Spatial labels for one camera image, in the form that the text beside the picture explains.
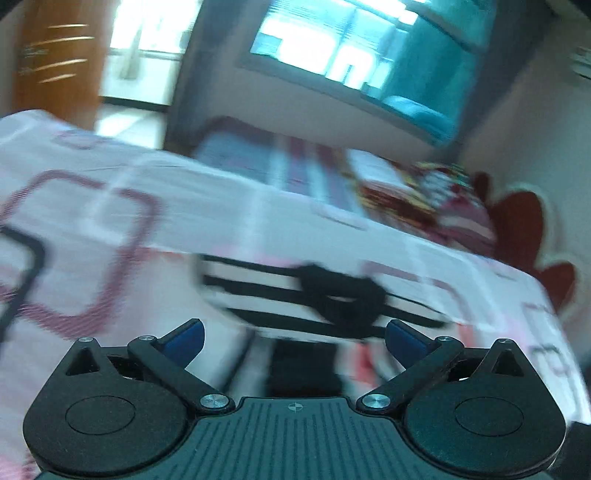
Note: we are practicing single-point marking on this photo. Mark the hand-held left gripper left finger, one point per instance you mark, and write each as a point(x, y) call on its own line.
point(187, 340)

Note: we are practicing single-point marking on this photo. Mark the grey curtain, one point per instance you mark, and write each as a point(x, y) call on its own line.
point(508, 50)
point(189, 92)

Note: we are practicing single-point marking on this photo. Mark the white air conditioner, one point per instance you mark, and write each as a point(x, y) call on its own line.
point(582, 62)

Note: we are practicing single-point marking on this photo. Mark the folded red floral blanket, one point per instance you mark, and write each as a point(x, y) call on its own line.
point(388, 184)

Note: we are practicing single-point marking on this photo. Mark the white sheer curtain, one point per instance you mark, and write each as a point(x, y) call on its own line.
point(131, 50)

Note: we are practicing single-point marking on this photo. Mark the white black red striped sweater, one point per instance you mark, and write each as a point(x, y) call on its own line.
point(258, 295)

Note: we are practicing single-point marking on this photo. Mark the pink striped pillow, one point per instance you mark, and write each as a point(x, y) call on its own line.
point(461, 221)

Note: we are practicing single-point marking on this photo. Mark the large glass window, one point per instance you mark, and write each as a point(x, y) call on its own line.
point(314, 46)

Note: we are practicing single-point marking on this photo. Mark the teal curtain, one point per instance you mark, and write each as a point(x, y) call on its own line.
point(429, 69)

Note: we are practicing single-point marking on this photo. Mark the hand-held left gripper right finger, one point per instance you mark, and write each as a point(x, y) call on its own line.
point(406, 340)

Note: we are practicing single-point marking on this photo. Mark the pink patterned bedsheet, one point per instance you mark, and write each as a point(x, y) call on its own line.
point(184, 207)

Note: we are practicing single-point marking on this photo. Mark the brown wooden door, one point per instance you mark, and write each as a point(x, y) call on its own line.
point(60, 46)

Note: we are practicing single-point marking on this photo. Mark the red and white headboard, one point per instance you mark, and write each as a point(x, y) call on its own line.
point(517, 221)

